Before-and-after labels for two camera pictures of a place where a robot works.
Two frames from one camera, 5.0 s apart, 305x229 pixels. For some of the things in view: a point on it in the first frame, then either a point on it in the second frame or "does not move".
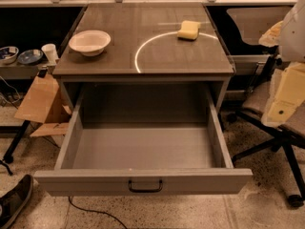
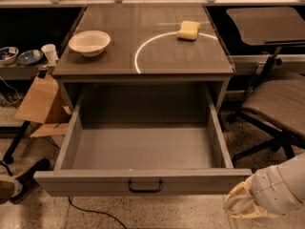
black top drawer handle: x=131 y=189 does not move
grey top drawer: x=139 y=139 does not move
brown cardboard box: x=47 y=103 does not move
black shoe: x=12 y=202 -> x=27 y=183
